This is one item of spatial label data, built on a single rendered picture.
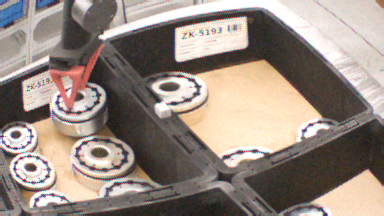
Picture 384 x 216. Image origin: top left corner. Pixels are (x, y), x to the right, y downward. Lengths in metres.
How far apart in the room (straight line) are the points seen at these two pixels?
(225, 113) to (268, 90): 0.09
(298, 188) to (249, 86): 0.35
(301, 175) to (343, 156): 0.09
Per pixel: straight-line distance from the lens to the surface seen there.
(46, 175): 1.23
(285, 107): 1.44
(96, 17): 1.18
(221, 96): 1.46
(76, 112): 1.31
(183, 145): 1.17
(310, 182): 1.19
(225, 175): 1.12
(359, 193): 1.23
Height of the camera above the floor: 1.56
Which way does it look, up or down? 31 degrees down
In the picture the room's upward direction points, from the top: 1 degrees counter-clockwise
